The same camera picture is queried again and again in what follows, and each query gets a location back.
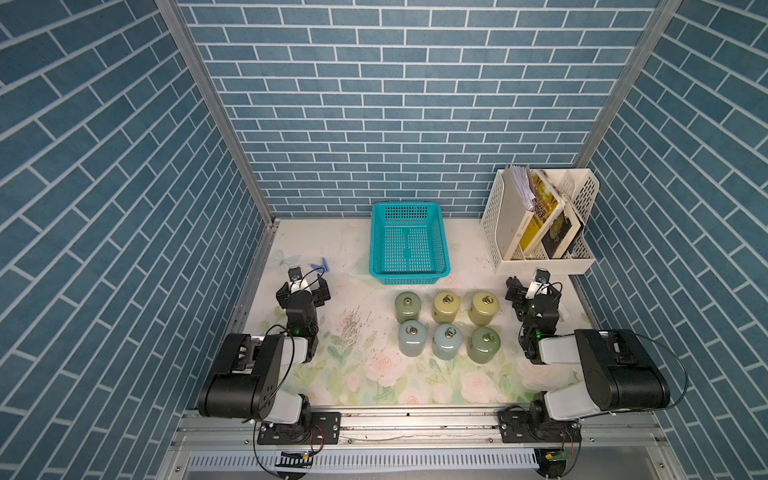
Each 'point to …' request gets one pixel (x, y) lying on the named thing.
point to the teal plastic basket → (408, 243)
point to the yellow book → (548, 207)
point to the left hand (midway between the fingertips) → (311, 277)
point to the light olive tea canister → (484, 307)
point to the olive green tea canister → (445, 306)
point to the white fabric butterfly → (285, 262)
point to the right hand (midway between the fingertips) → (534, 281)
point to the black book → (561, 233)
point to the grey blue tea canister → (412, 337)
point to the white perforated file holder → (580, 187)
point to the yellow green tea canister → (407, 306)
